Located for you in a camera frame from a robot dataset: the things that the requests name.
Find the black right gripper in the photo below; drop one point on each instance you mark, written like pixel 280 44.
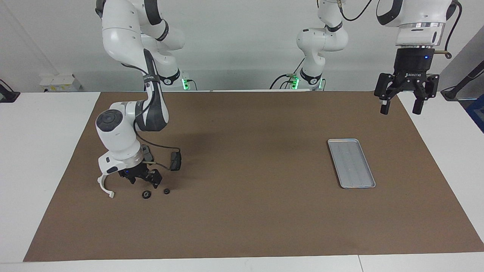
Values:
pixel 132 172

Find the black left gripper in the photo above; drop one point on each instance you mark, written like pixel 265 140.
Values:
pixel 412 64

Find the large black bearing gear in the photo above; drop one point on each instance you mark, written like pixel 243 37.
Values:
pixel 144 194

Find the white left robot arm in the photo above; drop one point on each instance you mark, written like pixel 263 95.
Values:
pixel 416 15

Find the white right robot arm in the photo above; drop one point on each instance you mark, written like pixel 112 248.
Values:
pixel 121 34

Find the silver metal tray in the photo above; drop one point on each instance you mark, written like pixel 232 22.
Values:
pixel 351 166

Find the curved dark grey brake pad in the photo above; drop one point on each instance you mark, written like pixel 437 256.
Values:
pixel 148 154

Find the rectangular dark grey brake pad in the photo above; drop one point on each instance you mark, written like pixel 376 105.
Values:
pixel 176 163

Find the blue crate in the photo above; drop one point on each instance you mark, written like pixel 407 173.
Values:
pixel 477 113

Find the brown table mat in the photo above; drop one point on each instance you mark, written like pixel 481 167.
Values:
pixel 242 211

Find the white curved plastic bracket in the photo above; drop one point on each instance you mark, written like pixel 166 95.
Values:
pixel 103 187

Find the black camera stand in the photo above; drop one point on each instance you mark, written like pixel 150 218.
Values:
pixel 452 92

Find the white wall socket box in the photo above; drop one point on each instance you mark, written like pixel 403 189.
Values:
pixel 56 81

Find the black clamp mount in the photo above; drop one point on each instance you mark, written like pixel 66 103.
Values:
pixel 9 96

